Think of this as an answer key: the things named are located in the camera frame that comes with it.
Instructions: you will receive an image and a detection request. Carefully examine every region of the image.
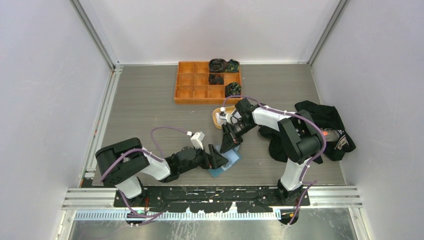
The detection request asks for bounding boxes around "oval wooden tray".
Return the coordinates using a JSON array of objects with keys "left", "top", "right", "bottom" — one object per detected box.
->
[{"left": 212, "top": 105, "right": 236, "bottom": 130}]

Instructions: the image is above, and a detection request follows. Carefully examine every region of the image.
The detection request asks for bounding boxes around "dark rolled sock top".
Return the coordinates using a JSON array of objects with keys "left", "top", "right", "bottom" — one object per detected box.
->
[{"left": 208, "top": 58, "right": 228, "bottom": 73}]

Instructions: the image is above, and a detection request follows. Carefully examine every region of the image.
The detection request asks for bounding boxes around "dark rolled sock middle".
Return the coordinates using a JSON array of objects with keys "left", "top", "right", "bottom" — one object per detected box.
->
[{"left": 208, "top": 73, "right": 224, "bottom": 85}]

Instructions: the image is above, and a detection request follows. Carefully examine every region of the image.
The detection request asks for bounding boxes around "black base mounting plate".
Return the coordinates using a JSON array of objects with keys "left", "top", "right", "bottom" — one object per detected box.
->
[{"left": 128, "top": 186, "right": 310, "bottom": 213}]

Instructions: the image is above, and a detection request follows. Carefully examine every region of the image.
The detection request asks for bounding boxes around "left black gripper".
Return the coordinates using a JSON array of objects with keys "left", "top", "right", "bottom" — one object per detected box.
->
[{"left": 179, "top": 143, "right": 228, "bottom": 174}]

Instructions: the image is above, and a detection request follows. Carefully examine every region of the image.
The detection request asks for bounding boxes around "dark rolled sock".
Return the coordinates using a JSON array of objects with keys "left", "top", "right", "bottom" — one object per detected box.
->
[
  {"left": 208, "top": 58, "right": 228, "bottom": 73},
  {"left": 208, "top": 73, "right": 224, "bottom": 85}
]

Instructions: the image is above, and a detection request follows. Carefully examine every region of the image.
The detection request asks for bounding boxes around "aluminium frame rail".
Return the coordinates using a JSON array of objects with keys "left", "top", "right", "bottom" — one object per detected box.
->
[{"left": 61, "top": 185, "right": 363, "bottom": 224}]

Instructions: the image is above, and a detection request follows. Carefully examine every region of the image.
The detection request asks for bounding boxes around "blue leather card holder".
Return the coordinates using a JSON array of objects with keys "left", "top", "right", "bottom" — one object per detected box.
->
[{"left": 207, "top": 146, "right": 242, "bottom": 178}]

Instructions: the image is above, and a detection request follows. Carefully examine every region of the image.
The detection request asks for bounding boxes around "green rolled sock top right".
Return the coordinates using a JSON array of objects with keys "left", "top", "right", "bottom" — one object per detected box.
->
[{"left": 225, "top": 59, "right": 240, "bottom": 73}]

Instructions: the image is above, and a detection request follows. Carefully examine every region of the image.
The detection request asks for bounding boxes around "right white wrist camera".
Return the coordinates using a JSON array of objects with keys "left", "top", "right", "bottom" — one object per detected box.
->
[{"left": 215, "top": 107, "right": 232, "bottom": 124}]

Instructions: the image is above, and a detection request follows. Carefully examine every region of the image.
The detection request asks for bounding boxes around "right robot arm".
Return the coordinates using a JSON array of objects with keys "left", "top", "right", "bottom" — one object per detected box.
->
[{"left": 219, "top": 97, "right": 327, "bottom": 206}]

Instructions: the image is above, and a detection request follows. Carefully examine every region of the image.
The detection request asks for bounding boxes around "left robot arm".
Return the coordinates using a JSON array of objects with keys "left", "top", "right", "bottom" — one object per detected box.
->
[{"left": 95, "top": 137, "right": 229, "bottom": 207}]

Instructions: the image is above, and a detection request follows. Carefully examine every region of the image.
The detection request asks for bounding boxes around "black garment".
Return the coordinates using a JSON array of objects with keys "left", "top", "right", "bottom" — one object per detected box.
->
[{"left": 258, "top": 100, "right": 356, "bottom": 163}]

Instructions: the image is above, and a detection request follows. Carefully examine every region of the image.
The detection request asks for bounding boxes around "orange compartment organizer tray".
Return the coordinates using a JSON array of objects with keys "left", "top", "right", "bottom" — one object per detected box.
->
[{"left": 173, "top": 61, "right": 243, "bottom": 105}]

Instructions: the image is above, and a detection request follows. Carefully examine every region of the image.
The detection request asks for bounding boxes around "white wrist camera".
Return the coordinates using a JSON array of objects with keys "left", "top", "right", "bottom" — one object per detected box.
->
[
  {"left": 186, "top": 131, "right": 205, "bottom": 150},
  {"left": 215, "top": 107, "right": 232, "bottom": 124}
]

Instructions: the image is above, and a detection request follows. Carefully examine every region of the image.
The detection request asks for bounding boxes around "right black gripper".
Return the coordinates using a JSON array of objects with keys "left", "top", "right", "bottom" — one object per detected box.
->
[{"left": 220, "top": 119, "right": 255, "bottom": 154}]

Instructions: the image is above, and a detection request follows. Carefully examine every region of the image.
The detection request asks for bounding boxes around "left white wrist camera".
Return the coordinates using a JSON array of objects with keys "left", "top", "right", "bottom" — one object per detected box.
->
[{"left": 186, "top": 131, "right": 205, "bottom": 150}]

